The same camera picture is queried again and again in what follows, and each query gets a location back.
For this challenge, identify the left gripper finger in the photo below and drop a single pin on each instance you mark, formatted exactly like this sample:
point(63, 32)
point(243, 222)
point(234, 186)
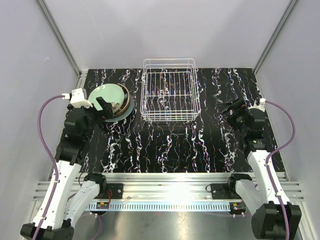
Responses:
point(107, 111)
point(101, 103)

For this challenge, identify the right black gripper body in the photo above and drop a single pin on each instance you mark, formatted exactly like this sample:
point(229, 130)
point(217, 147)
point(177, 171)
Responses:
point(238, 118)

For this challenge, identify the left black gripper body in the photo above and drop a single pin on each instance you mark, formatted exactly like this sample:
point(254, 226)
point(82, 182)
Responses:
point(94, 117)

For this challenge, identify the mint green floral plate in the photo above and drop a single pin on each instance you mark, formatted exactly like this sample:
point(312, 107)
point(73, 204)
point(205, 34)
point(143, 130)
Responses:
point(110, 93)

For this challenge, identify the black plate with colour stripes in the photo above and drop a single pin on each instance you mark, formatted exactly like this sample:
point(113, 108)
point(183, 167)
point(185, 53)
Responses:
point(120, 108)

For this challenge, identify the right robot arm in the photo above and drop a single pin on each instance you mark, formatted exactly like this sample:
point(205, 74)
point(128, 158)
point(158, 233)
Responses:
point(273, 216)

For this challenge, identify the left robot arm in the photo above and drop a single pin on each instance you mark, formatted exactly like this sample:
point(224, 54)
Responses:
point(59, 213)

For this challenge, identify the large teal bottom plate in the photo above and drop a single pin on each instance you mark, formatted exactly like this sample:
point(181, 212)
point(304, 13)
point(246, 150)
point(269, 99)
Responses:
point(126, 113)

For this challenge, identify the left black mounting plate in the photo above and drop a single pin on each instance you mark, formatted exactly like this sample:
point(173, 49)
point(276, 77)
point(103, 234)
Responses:
point(113, 190)

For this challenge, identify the black mounting plate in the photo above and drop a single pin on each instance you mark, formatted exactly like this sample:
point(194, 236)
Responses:
point(220, 191)
point(113, 190)

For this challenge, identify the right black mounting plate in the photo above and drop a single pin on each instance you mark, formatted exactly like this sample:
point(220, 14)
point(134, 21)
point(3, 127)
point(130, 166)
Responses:
point(220, 191)

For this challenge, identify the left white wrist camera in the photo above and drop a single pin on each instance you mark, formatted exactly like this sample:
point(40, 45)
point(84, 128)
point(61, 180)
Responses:
point(78, 98)

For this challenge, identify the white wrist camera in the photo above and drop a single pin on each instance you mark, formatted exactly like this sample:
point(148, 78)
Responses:
point(78, 98)
point(260, 106)

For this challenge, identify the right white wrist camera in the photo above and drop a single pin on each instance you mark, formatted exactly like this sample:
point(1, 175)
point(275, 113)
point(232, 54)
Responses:
point(260, 106)

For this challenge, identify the left aluminium frame post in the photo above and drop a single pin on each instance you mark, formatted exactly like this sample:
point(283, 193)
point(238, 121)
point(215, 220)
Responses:
point(58, 36)

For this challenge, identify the aluminium frame post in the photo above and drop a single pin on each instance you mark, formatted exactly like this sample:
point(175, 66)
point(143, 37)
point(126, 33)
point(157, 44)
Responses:
point(275, 34)
point(58, 36)

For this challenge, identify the white wire dish rack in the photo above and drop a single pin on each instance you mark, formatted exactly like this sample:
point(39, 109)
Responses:
point(169, 90)

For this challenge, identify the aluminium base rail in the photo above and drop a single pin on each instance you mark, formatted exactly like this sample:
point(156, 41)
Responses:
point(173, 186)

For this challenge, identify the white slotted cable duct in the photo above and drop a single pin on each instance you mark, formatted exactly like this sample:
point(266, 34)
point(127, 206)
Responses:
point(208, 206)

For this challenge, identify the right aluminium frame post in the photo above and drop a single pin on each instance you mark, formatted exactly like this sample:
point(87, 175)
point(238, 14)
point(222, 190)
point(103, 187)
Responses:
point(275, 34)

